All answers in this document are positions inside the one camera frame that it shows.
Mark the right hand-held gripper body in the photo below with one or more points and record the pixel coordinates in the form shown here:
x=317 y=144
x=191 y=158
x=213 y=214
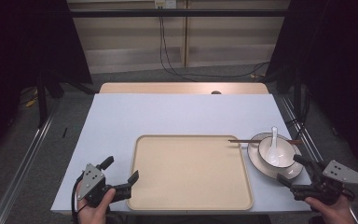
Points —
x=326 y=188

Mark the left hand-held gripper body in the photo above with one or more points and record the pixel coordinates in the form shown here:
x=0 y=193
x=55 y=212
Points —
x=90 y=182

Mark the person's right hand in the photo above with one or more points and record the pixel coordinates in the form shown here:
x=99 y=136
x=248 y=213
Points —
x=337 y=214

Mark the person's left hand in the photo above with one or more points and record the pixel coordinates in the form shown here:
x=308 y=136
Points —
x=91 y=215

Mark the white bowl with dark rim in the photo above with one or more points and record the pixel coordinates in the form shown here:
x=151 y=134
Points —
x=286 y=154

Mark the white ceramic spoon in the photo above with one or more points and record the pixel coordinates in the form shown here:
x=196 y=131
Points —
x=272 y=152

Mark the white plate with dark rim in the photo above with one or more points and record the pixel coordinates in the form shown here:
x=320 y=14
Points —
x=256 y=161

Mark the small black stick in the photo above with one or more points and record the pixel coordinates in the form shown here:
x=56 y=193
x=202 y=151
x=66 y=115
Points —
x=64 y=132

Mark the brown wooden chopstick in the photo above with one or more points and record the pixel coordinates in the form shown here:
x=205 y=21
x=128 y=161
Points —
x=244 y=140

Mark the beige plastic tray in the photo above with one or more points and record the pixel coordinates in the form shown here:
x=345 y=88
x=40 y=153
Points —
x=189 y=174

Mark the black metal stand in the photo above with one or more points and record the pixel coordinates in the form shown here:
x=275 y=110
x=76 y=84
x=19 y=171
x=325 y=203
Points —
x=297 y=93
x=42 y=99

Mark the yellow floor tape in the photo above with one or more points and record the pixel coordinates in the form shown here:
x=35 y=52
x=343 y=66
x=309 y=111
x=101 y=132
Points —
x=31 y=102

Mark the wooden table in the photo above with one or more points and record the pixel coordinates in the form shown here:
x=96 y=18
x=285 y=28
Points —
x=167 y=88

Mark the black curtain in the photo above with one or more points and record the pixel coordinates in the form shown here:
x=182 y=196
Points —
x=338 y=62
x=18 y=46

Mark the black metal crossbar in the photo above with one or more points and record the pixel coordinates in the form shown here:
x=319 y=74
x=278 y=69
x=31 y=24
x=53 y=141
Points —
x=174 y=13

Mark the aluminium floor rail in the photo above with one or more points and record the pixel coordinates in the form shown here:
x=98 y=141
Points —
x=301 y=130
x=21 y=168

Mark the white wall socket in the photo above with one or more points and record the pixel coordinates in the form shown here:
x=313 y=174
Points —
x=165 y=3

